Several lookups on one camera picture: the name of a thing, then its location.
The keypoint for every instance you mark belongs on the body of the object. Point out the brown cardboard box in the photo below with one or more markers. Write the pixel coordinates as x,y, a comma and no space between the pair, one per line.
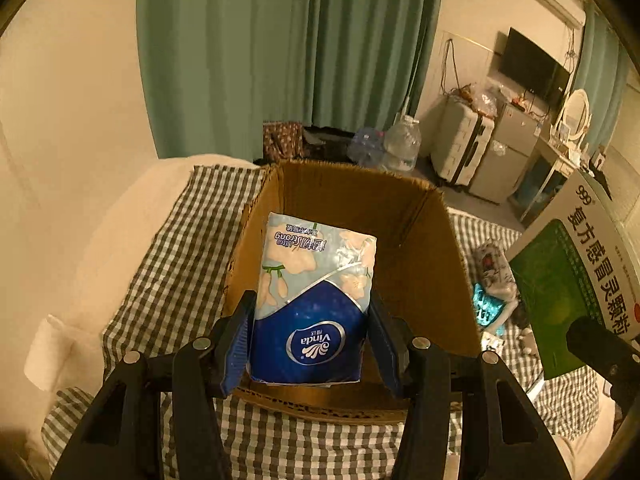
405,260

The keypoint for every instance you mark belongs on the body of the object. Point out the white vanity table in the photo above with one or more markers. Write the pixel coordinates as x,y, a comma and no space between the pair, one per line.
550,160

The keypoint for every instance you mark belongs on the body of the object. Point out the grey checked bed sheet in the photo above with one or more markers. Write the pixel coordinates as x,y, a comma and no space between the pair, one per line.
175,270

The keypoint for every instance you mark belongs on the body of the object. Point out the teal blister pack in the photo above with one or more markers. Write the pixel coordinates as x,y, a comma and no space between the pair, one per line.
486,307

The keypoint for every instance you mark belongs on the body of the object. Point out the blue-tinted water jug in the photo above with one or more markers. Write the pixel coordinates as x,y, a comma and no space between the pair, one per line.
367,147

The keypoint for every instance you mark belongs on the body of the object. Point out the black television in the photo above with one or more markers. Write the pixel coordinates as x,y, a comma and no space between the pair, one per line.
530,67

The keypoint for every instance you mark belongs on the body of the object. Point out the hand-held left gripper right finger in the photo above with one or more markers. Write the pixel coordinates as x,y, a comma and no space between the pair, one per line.
386,355

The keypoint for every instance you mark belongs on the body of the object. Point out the large clear water jug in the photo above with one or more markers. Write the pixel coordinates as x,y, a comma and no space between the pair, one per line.
402,142

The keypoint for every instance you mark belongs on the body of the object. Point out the white oval mirror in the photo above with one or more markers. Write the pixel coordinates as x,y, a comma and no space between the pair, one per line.
575,110

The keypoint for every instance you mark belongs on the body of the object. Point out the blue tissue pack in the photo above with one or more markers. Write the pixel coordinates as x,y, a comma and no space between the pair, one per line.
310,310

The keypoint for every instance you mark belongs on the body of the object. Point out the narrow green curtain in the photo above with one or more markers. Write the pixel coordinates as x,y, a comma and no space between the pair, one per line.
605,85

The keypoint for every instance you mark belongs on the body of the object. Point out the wide green curtain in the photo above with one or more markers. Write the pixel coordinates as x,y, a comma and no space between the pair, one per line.
250,60

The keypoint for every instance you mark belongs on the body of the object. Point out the floral printed packet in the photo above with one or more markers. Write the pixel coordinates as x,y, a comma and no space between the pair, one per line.
495,267

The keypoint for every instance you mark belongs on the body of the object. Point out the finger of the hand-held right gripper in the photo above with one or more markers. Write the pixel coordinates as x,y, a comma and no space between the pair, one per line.
600,350

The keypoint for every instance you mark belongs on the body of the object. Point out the clear plastic bag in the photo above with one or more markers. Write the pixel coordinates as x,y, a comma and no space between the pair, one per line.
482,100

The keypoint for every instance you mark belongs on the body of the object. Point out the white suitcase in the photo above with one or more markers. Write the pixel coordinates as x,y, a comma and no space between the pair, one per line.
457,145

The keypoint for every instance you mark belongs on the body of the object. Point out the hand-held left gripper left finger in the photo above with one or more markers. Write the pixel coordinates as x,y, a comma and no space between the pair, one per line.
237,346

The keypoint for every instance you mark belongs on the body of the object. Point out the brown patterned bag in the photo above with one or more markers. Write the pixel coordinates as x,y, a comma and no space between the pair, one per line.
282,142

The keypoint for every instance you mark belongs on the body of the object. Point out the black bag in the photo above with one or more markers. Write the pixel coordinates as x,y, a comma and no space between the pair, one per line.
327,145

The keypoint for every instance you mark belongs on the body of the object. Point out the green and white medicine box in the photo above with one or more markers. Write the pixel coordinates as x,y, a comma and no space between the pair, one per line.
565,270

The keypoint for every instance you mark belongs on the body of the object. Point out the white pillow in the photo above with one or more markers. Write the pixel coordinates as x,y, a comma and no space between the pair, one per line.
60,355

